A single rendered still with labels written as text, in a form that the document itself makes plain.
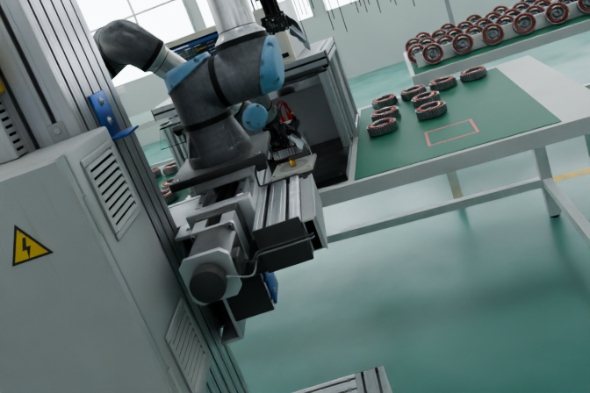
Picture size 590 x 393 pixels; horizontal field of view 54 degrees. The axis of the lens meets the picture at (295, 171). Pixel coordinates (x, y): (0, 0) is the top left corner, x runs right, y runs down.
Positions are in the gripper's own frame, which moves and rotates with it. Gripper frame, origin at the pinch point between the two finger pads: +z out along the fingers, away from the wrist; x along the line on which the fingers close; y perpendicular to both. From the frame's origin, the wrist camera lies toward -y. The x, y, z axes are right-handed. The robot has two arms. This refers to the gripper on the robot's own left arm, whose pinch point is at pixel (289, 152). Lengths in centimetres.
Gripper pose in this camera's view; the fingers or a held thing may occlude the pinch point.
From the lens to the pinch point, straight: 201.5
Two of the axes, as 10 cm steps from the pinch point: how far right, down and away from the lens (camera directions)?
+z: 3.5, 6.2, 7.0
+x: 9.3, -2.8, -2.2
